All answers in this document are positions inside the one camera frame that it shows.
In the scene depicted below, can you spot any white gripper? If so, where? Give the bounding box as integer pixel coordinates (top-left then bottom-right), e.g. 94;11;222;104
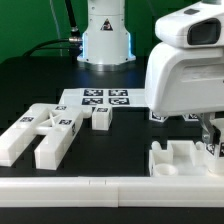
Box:
145;43;224;148

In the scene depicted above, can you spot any white chair back frame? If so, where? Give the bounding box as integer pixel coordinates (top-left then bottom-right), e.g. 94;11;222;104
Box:
0;103;92;170

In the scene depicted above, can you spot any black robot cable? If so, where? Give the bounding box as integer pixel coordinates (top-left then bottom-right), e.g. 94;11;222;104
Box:
21;0;84;58

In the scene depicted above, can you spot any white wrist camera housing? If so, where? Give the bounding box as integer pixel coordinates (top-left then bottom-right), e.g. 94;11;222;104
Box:
155;0;224;48

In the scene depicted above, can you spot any white marker base plate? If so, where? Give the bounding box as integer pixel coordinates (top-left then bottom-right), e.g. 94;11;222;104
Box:
59;88;146;107

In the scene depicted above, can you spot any white chair seat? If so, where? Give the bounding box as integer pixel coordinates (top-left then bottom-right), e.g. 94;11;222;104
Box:
148;140;208;177

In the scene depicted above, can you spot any white front fence rail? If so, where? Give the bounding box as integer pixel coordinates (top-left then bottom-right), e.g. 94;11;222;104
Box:
0;177;224;208

